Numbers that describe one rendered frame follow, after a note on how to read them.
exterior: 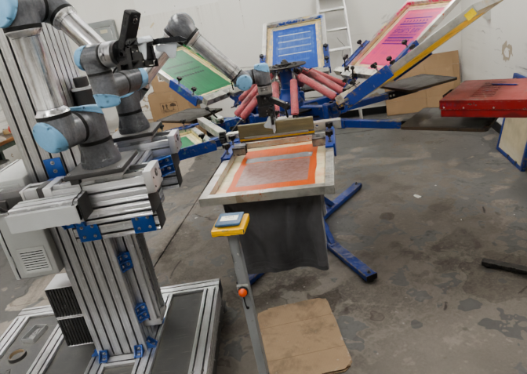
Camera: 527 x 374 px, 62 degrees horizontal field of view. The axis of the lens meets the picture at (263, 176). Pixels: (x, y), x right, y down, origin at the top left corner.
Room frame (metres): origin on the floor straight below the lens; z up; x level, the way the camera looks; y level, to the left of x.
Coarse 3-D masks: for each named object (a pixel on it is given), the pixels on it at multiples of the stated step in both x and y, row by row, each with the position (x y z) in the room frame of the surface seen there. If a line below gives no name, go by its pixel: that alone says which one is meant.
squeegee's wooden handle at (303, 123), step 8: (280, 120) 2.29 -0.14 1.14; (288, 120) 2.27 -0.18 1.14; (296, 120) 2.26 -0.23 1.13; (304, 120) 2.25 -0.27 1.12; (312, 120) 2.24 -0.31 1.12; (240, 128) 2.32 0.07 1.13; (248, 128) 2.31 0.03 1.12; (256, 128) 2.31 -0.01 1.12; (264, 128) 2.30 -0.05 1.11; (280, 128) 2.28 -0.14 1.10; (288, 128) 2.27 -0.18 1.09; (296, 128) 2.26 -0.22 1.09; (304, 128) 2.25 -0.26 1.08; (312, 128) 2.25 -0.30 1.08; (240, 136) 2.33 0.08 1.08; (248, 136) 2.32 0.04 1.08
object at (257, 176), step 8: (248, 152) 2.42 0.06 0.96; (256, 152) 2.39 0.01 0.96; (264, 152) 2.37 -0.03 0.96; (272, 152) 2.34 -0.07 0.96; (280, 152) 2.31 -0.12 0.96; (240, 168) 2.18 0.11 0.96; (248, 168) 2.15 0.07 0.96; (256, 168) 2.13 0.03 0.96; (264, 168) 2.11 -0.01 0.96; (272, 168) 2.09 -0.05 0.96; (240, 176) 2.05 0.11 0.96; (248, 176) 2.03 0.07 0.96; (256, 176) 2.01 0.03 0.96; (264, 176) 1.99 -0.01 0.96; (272, 176) 1.97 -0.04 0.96; (232, 184) 1.96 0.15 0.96; (240, 184) 1.94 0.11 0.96; (248, 184) 1.93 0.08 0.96; (256, 184) 1.91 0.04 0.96; (264, 184) 1.89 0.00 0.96
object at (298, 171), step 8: (304, 144) 2.37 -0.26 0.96; (288, 152) 2.29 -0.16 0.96; (296, 152) 2.26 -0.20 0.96; (280, 160) 2.18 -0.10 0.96; (288, 160) 2.16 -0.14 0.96; (296, 160) 2.14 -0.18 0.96; (304, 160) 2.11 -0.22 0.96; (312, 160) 2.09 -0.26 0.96; (280, 168) 2.07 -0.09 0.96; (288, 168) 2.04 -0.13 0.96; (296, 168) 2.02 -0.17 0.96; (304, 168) 2.00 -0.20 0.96; (312, 168) 1.98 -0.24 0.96; (280, 176) 1.95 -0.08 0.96; (288, 176) 1.93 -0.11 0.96; (296, 176) 1.91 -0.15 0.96; (304, 176) 1.89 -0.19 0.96; (312, 176) 1.87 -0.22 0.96; (272, 184) 1.87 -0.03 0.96; (280, 184) 1.85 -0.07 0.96; (288, 184) 1.84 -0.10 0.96; (296, 184) 1.82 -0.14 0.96; (304, 184) 1.80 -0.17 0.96
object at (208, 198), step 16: (256, 144) 2.48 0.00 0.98; (272, 144) 2.46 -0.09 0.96; (224, 160) 2.25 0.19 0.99; (224, 176) 2.08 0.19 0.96; (208, 192) 1.83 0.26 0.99; (240, 192) 1.76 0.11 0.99; (256, 192) 1.73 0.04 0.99; (272, 192) 1.71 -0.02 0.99; (288, 192) 1.69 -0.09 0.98; (304, 192) 1.68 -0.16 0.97; (320, 192) 1.67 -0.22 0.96
